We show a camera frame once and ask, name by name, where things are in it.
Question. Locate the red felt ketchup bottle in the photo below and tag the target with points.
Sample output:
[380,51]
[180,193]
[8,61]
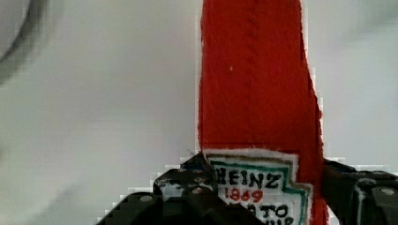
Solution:
[259,122]

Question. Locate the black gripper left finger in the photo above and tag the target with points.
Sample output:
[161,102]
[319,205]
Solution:
[187,195]

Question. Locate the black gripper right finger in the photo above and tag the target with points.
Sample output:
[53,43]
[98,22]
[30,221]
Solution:
[360,197]

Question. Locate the lilac round plate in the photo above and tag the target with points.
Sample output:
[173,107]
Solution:
[19,29]

